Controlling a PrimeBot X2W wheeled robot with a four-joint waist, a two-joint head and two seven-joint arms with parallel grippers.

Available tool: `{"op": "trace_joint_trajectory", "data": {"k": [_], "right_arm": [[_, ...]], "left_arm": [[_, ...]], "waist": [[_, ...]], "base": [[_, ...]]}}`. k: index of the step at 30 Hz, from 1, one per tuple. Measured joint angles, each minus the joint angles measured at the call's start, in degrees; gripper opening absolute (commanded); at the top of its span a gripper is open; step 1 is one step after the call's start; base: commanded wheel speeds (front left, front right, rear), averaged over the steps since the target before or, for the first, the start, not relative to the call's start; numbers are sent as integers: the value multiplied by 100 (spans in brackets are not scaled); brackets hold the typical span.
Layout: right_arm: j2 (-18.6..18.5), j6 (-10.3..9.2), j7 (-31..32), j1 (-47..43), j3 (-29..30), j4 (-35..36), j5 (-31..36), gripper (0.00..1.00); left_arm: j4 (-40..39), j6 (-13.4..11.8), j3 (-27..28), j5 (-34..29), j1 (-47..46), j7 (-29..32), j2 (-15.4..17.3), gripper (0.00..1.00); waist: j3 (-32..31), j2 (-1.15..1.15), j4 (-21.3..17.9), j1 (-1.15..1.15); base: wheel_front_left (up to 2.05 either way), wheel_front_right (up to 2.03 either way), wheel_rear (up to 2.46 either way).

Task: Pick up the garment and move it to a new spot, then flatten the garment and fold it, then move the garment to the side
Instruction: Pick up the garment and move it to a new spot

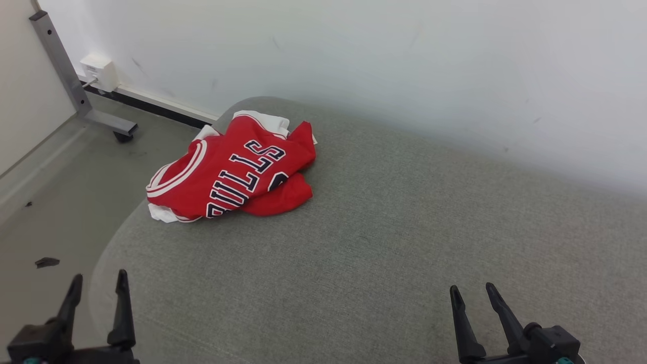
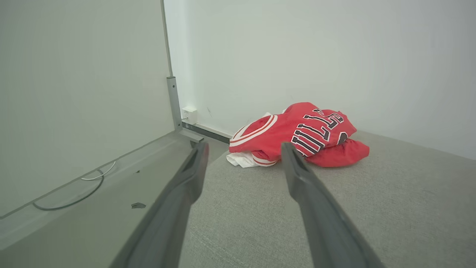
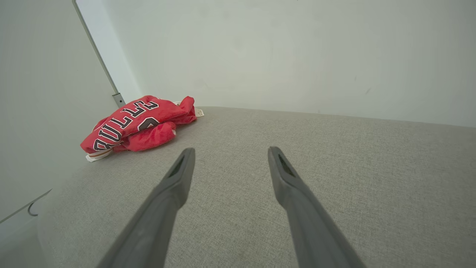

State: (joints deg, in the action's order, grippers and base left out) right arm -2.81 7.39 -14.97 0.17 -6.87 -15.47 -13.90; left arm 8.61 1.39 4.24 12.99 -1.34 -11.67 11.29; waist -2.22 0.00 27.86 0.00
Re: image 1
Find grey metal stand leg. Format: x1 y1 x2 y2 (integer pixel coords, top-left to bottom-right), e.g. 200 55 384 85
29 11 138 138

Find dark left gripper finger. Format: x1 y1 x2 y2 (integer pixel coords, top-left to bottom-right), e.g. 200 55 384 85
107 269 136 350
56 274 83 350

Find grey fabric sofa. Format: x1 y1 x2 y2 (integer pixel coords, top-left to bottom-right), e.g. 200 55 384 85
88 96 647 364

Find red shorts with white band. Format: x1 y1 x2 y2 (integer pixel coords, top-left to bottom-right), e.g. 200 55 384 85
242 172 314 217

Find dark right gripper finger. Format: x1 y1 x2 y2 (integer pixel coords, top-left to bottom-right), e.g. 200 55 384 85
486 282 529 355
450 285 487 363

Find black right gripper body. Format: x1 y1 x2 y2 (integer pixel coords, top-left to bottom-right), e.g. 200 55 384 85
459 353 557 364

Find red Bulls basketball jersey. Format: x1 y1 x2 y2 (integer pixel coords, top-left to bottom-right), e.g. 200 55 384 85
146 110 318 223

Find black and white baseboard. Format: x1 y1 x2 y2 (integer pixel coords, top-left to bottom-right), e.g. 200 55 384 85
76 76 221 130

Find white wall socket box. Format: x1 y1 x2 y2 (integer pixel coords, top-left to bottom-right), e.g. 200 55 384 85
79 54 120 94

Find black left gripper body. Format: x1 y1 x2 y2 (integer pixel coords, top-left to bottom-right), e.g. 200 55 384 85
68 346 141 364

